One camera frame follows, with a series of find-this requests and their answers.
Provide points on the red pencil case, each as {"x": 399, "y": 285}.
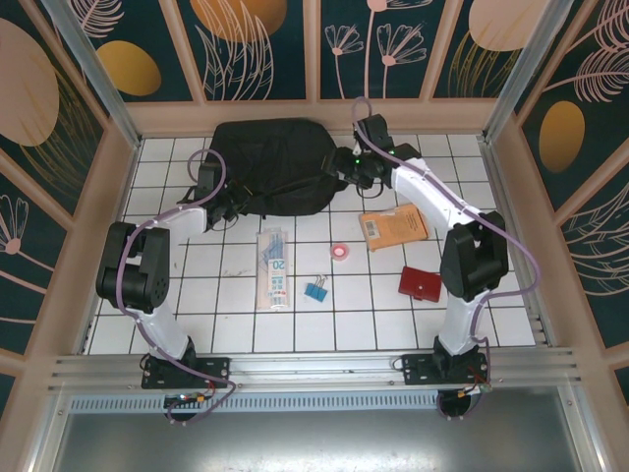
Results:
{"x": 417, "y": 282}

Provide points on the aluminium side rail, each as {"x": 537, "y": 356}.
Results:
{"x": 516, "y": 236}

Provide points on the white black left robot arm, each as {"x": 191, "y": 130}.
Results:
{"x": 162, "y": 339}

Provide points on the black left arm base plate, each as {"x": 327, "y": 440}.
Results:
{"x": 216, "y": 371}

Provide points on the blue binder clip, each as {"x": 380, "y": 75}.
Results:
{"x": 322, "y": 294}
{"x": 310, "y": 290}

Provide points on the black backpack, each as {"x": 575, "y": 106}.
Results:
{"x": 275, "y": 157}

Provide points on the brown padded envelope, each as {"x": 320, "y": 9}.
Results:
{"x": 398, "y": 226}

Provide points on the grey metal panel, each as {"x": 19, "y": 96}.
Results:
{"x": 319, "y": 442}

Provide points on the aluminium corner post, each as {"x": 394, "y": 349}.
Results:
{"x": 526, "y": 64}
{"x": 98, "y": 83}

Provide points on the pink tape roll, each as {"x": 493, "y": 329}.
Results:
{"x": 332, "y": 251}

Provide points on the aluminium mounting rail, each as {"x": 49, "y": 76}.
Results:
{"x": 314, "y": 366}

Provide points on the small connector board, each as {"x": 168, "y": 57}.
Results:
{"x": 474, "y": 391}
{"x": 187, "y": 396}

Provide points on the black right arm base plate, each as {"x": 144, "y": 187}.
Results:
{"x": 417, "y": 369}

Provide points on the clear ruler set package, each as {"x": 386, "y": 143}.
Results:
{"x": 272, "y": 275}

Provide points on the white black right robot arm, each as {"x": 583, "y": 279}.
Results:
{"x": 427, "y": 192}

